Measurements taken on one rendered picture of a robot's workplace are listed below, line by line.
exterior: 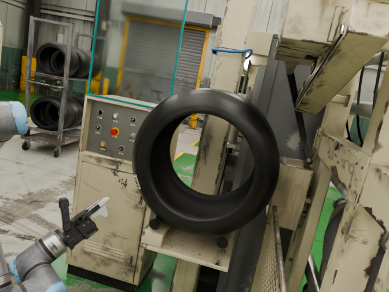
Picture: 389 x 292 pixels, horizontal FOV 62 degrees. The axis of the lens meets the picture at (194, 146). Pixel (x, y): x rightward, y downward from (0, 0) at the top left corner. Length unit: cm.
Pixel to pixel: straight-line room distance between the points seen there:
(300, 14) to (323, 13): 6
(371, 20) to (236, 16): 82
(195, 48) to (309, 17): 982
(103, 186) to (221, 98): 125
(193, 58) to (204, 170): 920
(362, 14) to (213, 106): 54
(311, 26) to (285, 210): 89
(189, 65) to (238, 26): 917
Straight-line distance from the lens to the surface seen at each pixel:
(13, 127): 122
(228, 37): 156
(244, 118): 114
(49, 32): 1290
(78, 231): 124
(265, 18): 1066
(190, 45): 1077
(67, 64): 492
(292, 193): 154
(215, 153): 158
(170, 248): 139
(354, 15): 86
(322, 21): 94
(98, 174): 219
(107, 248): 235
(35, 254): 122
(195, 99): 117
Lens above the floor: 149
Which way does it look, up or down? 11 degrees down
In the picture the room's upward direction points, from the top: 11 degrees clockwise
